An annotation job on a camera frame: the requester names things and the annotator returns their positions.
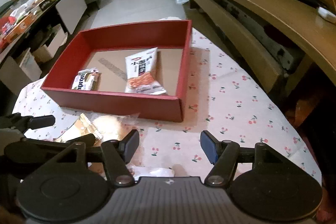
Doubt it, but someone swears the red cardboard box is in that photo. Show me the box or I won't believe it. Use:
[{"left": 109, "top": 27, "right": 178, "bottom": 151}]
[{"left": 41, "top": 19, "right": 193, "bottom": 122}]

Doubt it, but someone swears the cherry print tablecloth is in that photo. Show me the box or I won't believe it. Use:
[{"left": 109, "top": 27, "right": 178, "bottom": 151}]
[{"left": 13, "top": 28, "right": 322, "bottom": 181}]

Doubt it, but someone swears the wooden TV stand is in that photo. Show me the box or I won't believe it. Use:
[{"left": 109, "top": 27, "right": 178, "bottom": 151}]
[{"left": 194, "top": 0, "right": 335, "bottom": 93}]

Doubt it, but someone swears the cardboard storage box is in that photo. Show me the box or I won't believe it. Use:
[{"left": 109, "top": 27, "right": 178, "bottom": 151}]
[{"left": 32, "top": 24, "right": 68, "bottom": 63}]

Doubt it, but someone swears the white brown wafer packet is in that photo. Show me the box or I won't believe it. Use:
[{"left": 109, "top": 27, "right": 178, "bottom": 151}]
[{"left": 71, "top": 68, "right": 100, "bottom": 91}]

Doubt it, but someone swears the white noodle snack packet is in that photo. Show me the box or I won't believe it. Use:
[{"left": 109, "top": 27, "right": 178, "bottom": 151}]
[{"left": 125, "top": 47, "right": 166, "bottom": 95}]

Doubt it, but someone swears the white cabinet door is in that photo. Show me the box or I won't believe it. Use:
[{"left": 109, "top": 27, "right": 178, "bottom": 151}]
[{"left": 56, "top": 0, "right": 87, "bottom": 34}]

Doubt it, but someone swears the clear round cracker packet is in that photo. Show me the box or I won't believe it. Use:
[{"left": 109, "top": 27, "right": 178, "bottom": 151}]
[{"left": 87, "top": 112, "right": 139, "bottom": 147}]

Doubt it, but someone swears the gold biscuit packet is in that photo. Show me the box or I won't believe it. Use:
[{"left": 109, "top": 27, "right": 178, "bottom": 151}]
[{"left": 54, "top": 113, "right": 103, "bottom": 143}]

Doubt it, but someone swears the orange flat box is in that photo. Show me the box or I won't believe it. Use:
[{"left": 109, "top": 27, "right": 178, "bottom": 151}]
[{"left": 4, "top": 14, "right": 35, "bottom": 43}]

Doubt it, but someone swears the white power adapter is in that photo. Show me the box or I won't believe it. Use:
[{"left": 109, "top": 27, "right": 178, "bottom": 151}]
[{"left": 317, "top": 7, "right": 336, "bottom": 24}]

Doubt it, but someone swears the black long box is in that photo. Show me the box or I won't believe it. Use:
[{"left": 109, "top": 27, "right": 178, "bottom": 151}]
[{"left": 39, "top": 0, "right": 57, "bottom": 11}]

